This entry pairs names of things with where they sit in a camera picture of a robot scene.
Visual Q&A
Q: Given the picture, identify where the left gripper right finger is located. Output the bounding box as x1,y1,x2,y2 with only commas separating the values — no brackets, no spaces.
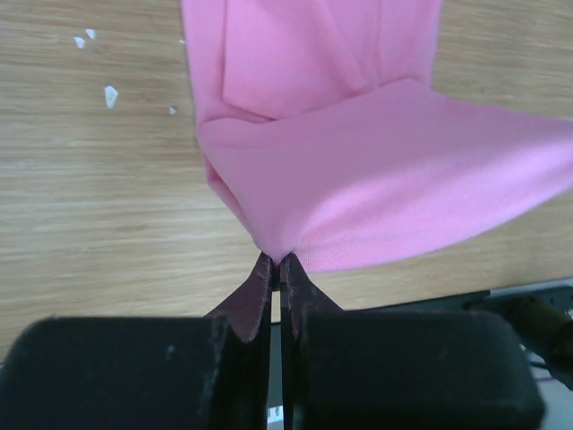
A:
279,254,545,429

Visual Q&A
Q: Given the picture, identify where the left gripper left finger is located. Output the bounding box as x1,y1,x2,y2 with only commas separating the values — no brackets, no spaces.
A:
1,255,274,429

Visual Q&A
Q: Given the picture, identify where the pink t shirt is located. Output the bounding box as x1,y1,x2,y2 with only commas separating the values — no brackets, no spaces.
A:
182,1,572,271

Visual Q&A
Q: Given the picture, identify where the white paper scrap left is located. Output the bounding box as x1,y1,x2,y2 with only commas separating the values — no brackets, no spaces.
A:
104,85,119,109

